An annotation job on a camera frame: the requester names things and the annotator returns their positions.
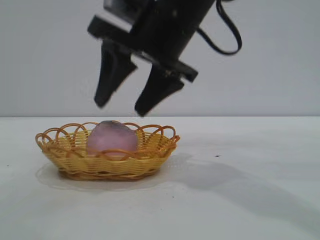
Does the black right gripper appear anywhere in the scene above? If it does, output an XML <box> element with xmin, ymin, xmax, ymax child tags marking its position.
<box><xmin>87</xmin><ymin>0</ymin><xmax>199</xmax><ymax>117</ymax></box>

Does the pink peach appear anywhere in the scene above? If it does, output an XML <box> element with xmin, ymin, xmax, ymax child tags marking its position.
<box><xmin>86</xmin><ymin>120</ymin><xmax>138</xmax><ymax>161</ymax></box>

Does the yellow woven plastic basket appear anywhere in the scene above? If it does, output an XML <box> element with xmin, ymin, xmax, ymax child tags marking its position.
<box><xmin>34</xmin><ymin>121</ymin><xmax>181</xmax><ymax>181</ymax></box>

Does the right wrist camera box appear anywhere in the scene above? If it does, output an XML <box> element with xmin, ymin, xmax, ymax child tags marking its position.
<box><xmin>103</xmin><ymin>0</ymin><xmax>151</xmax><ymax>33</ymax></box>

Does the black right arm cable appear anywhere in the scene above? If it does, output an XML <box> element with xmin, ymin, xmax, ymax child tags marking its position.
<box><xmin>196</xmin><ymin>0</ymin><xmax>243</xmax><ymax>56</ymax></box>

